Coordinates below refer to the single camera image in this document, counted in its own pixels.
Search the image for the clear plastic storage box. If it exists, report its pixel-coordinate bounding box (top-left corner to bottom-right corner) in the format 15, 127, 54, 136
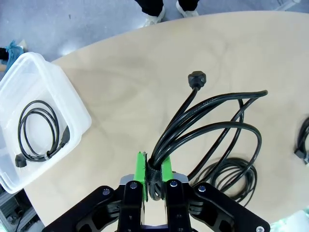
0, 52, 92, 194

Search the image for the thick black power cable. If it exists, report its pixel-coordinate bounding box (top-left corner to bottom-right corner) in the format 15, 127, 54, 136
147, 70, 268, 201

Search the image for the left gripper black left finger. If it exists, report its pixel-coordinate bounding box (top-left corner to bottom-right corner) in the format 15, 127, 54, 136
43, 151, 148, 232

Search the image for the white sneaker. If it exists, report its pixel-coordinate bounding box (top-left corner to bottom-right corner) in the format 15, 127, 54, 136
175, 0, 200, 17
143, 6, 166, 27

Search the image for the aluminium rail frame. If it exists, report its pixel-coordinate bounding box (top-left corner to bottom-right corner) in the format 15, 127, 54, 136
0, 188, 46, 232

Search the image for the blue shoe cover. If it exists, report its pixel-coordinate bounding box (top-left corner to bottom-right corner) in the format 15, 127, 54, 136
4, 40, 26, 71

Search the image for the thin black power cable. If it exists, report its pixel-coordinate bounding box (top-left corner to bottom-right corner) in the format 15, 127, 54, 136
14, 100, 70, 168

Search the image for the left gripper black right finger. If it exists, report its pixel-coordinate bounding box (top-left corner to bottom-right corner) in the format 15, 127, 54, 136
161, 157, 270, 232

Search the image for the braided black USB cable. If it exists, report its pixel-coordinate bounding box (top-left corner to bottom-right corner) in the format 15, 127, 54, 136
294, 118, 309, 165

